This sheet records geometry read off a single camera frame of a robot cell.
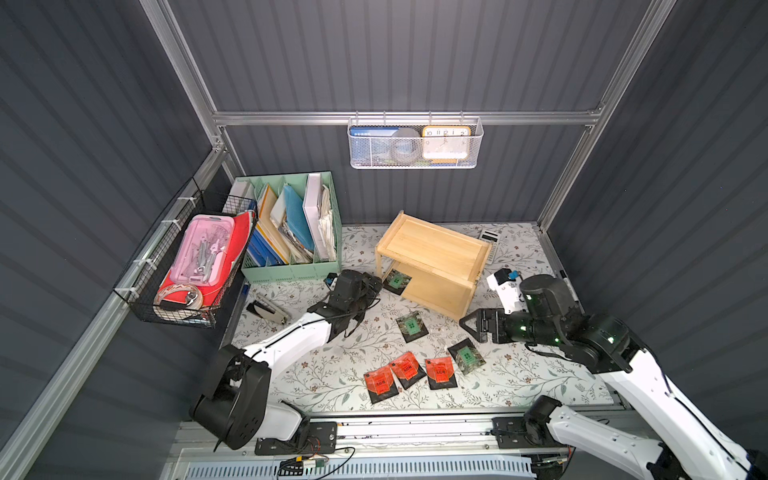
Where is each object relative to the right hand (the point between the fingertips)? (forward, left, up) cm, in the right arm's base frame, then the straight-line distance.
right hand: (478, 320), depth 65 cm
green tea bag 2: (+12, +13, -27) cm, 32 cm away
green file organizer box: (+36, +50, -8) cm, 62 cm away
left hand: (+17, +24, -13) cm, 33 cm away
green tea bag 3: (+2, -3, -27) cm, 27 cm away
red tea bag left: (-6, +22, -27) cm, 36 cm away
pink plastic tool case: (+15, +65, +5) cm, 67 cm away
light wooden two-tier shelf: (+20, +4, -7) cm, 22 cm away
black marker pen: (+35, -45, -32) cm, 65 cm away
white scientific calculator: (+49, -20, -26) cm, 59 cm away
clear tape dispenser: (+4, +67, +2) cm, 67 cm away
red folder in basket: (+6, +61, +1) cm, 61 cm away
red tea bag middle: (-2, +15, -27) cm, 31 cm away
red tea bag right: (-3, +5, -27) cm, 28 cm away
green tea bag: (+27, +18, -25) cm, 41 cm away
